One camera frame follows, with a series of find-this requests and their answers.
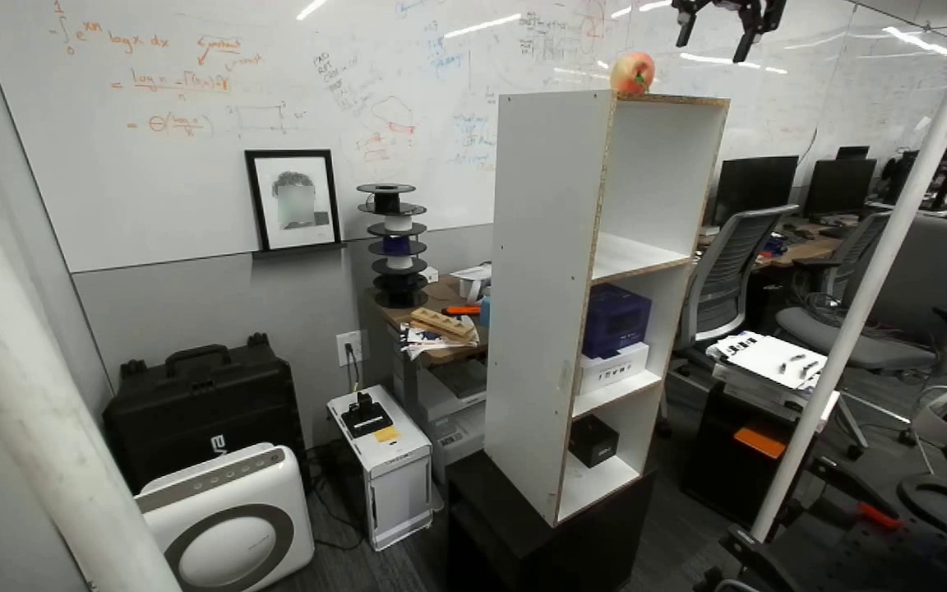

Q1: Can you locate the blue storage box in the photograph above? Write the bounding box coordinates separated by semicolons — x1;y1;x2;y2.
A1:
577;279;654;361

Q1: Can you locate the white round air purifier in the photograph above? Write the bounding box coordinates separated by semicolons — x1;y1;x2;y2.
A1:
127;437;320;592

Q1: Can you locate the flat wooden block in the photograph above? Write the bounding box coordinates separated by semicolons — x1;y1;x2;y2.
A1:
407;303;483;341

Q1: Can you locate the white computer tower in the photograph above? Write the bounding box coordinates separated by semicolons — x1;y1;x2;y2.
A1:
321;380;437;557

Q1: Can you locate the white wall outlet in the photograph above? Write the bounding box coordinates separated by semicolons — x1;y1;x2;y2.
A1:
332;330;369;369

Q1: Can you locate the blue filament spool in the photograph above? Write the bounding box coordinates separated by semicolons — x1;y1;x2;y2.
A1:
369;241;431;273

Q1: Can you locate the white flat tray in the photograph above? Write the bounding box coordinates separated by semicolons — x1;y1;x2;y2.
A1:
702;330;833;393

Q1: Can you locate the black case orange label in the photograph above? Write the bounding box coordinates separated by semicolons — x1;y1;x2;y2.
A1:
676;379;844;519

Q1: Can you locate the white mug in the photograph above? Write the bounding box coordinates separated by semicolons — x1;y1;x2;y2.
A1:
454;261;493;303

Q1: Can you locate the small black device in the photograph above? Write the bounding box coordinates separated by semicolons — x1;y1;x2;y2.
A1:
338;389;393;440

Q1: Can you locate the orange pear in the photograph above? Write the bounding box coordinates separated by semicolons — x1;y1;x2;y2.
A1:
608;48;659;100

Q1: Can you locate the black computer monitor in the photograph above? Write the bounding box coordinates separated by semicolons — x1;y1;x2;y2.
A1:
711;151;801;229
801;153;883;219

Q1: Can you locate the red handled tool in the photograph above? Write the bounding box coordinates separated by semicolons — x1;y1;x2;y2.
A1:
805;462;908;538

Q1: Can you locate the thick white pole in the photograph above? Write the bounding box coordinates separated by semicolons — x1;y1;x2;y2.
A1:
0;144;184;592

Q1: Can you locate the white labelled box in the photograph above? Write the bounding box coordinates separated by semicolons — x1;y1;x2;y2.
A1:
575;339;654;399

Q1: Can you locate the cluttered wooden desk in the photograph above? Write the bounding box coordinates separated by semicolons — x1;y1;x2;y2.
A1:
365;273;493;471

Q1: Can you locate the black framed portrait picture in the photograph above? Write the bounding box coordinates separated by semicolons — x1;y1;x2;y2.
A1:
243;148;346;257

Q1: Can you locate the grey empty filament spool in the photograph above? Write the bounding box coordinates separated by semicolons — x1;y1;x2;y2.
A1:
356;182;419;219

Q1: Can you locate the black hard carrying case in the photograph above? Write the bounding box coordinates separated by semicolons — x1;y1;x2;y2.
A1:
98;333;309;494

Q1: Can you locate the thin white pole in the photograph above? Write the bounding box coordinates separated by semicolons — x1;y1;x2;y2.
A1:
746;0;947;547

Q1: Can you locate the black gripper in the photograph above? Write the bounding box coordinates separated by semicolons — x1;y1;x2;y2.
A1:
666;0;789;67

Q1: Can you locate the small black box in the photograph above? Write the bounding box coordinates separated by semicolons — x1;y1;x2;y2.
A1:
564;410;621;471

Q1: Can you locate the grey padded office chair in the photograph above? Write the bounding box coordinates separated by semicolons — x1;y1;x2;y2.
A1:
771;211;947;379

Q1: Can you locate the whiteboard with writing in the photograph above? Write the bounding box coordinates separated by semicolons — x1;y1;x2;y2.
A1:
0;0;947;277

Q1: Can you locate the black base cabinet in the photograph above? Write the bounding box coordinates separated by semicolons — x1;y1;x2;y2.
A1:
445;447;659;592

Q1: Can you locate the grey mesh office chair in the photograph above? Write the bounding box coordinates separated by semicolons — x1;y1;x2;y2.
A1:
675;200;805;356

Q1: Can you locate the white open shelf cabinet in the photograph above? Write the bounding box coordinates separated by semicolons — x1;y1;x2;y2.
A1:
481;90;733;531

